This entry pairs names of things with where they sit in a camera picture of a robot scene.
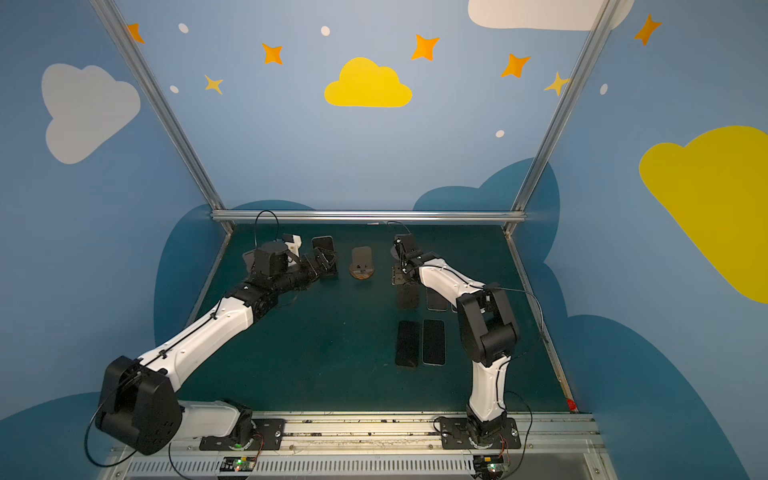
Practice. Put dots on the horizontal aluminium frame bar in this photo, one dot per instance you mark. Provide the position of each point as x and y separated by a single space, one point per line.
359 216

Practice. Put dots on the right controller board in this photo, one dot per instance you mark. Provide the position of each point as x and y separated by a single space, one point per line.
487 468

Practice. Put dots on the aluminium frame post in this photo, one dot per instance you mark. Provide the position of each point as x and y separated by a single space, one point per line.
580 74
113 22

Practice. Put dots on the right aluminium frame post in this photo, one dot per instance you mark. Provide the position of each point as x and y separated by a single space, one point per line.
580 74

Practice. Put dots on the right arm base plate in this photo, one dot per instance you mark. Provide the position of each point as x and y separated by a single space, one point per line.
463 433

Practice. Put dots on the light blue phone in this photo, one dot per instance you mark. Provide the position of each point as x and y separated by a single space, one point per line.
434 343

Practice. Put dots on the grey round stand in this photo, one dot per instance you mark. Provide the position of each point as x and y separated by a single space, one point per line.
248 258

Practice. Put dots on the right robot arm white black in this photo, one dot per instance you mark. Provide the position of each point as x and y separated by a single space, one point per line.
488 330

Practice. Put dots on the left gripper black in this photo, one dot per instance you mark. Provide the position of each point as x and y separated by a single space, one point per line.
320 260

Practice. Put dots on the left aluminium frame post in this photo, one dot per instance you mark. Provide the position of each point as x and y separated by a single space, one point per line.
113 22

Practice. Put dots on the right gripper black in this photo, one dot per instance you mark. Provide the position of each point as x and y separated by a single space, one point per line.
403 264

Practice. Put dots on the aluminium mounting rail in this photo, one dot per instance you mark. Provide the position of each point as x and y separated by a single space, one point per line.
383 445

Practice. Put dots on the dark phone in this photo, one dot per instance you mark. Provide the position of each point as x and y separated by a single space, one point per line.
408 296
407 351

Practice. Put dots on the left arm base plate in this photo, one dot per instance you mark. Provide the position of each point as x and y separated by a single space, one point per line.
261 434

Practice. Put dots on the round wooden phone stand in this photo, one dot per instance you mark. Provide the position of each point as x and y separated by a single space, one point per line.
362 266

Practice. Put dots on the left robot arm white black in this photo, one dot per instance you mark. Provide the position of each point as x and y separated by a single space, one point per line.
138 403

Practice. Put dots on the controller board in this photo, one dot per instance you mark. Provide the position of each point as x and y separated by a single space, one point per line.
239 464
487 468

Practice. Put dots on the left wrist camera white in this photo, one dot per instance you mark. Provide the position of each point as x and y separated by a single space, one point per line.
293 242

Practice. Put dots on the pink-edged phone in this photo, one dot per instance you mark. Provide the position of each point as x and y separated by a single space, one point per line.
326 241

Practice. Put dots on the left controller board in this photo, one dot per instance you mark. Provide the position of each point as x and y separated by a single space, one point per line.
239 464

